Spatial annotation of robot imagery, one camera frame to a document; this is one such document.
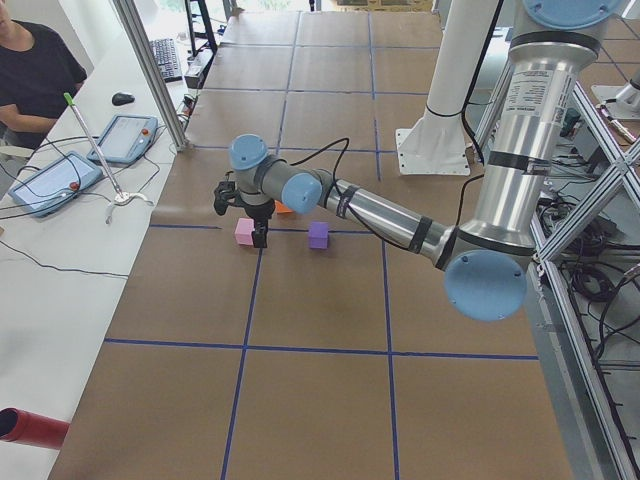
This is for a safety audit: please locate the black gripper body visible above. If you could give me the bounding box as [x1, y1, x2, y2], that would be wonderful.
[248, 199, 275, 228]

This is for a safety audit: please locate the orange foam cube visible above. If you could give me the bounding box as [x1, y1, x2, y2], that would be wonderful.
[275, 201, 293, 214]

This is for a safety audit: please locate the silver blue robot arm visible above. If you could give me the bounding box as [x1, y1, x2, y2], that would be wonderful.
[229, 1, 619, 321]

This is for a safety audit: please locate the pink foam cube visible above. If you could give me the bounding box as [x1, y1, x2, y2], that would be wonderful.
[234, 218, 258, 248]

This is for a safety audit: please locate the purple foam cube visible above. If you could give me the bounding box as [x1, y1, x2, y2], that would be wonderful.
[307, 221, 329, 250]

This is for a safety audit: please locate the silver rod green tip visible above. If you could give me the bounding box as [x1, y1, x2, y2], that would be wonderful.
[63, 92, 154, 225]

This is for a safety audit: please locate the far blue teach pendant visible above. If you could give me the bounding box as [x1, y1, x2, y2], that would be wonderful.
[96, 114, 159, 165]

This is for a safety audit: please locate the blue teach pendant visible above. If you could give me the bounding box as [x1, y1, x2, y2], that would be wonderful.
[8, 151, 103, 217]
[96, 114, 159, 165]

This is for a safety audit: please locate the black computer mouse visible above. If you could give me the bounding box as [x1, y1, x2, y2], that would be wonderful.
[111, 92, 135, 106]

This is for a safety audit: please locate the black keyboard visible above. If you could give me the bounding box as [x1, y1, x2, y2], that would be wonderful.
[149, 38, 182, 82]

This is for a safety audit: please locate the near blue teach pendant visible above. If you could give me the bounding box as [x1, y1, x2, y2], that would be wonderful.
[8, 151, 103, 217]

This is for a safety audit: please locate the person in black shirt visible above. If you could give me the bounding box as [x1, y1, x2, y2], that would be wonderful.
[1, 2, 88, 149]

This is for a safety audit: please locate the red tube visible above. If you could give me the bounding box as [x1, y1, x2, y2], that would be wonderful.
[1, 408, 70, 449]

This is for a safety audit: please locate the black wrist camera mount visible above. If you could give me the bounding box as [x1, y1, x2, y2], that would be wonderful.
[213, 171, 245, 216]

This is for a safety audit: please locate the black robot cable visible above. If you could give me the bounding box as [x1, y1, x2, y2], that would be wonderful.
[288, 138, 486, 251]

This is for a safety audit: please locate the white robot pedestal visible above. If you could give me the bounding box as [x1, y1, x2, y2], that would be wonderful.
[396, 0, 502, 176]

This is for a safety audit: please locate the aluminium frame post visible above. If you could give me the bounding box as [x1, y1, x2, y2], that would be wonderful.
[112, 0, 188, 152]

